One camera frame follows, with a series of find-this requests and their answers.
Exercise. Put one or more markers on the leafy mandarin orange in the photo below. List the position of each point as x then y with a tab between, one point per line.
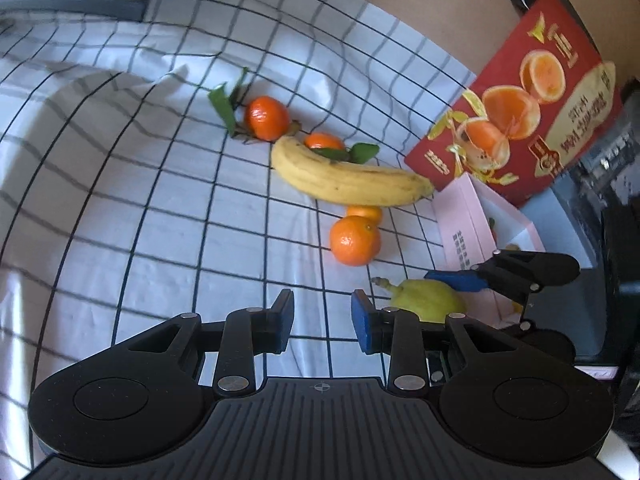
322	141
267	117

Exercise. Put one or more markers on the large mandarin orange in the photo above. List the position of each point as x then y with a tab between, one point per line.
352	242

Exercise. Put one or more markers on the small mandarin orange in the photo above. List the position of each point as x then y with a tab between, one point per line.
367	213

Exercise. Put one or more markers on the white black-checked cloth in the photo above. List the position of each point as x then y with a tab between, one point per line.
150	210

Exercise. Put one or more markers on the pink cardboard box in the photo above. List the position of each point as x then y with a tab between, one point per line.
465	225

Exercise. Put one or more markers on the red snack bag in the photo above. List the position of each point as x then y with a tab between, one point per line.
505	75

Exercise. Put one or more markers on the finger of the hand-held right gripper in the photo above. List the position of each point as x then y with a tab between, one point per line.
550	342
457	280

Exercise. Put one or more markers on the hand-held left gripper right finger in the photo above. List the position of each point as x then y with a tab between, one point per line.
361	325

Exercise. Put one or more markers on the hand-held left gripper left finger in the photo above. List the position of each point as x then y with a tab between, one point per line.
282	320

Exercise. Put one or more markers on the yellow pear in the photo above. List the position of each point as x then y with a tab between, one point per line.
425	300

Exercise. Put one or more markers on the large yellow banana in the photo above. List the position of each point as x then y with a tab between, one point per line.
340	182

